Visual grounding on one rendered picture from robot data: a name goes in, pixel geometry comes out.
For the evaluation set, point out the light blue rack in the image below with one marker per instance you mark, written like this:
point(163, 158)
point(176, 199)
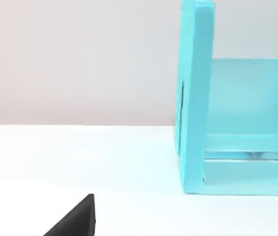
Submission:
point(196, 98)

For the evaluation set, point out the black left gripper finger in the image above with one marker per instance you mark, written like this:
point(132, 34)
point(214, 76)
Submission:
point(80, 218)

